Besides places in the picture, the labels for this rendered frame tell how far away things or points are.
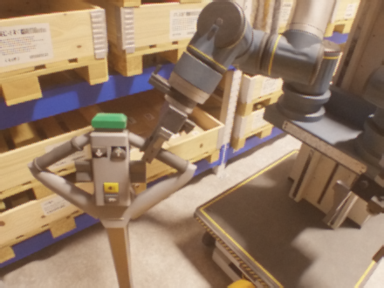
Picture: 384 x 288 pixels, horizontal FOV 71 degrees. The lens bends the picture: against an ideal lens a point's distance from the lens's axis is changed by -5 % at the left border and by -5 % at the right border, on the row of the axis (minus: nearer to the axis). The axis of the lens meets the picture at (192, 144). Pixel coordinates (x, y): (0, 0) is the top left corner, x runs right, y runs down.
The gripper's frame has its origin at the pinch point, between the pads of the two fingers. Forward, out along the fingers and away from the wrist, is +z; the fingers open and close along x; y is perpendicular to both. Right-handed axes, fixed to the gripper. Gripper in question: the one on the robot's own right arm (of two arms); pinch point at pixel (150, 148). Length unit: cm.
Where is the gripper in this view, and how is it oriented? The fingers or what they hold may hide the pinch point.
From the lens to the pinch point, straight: 73.1
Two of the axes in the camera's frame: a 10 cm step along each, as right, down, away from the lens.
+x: -0.8, -3.5, 9.3
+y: 8.4, 4.8, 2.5
